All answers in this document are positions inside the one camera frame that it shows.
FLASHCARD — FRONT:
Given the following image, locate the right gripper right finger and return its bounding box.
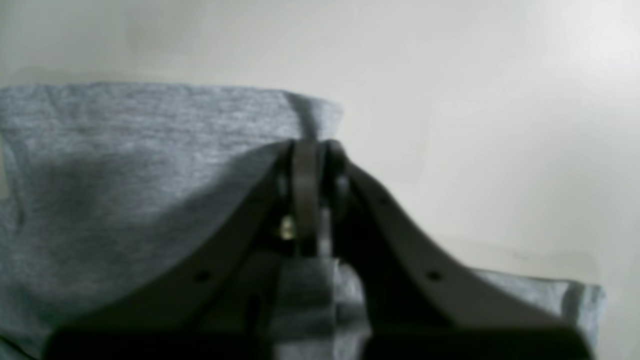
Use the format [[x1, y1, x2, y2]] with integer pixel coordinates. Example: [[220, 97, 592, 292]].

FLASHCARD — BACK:
[[320, 140, 594, 360]]

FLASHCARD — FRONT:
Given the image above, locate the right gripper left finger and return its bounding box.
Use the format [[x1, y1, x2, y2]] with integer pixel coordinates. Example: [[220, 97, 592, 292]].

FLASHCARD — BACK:
[[45, 140, 298, 360]]

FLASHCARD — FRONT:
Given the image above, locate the grey T-shirt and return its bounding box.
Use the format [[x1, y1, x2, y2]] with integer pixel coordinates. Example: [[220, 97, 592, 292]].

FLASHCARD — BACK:
[[0, 82, 608, 360]]

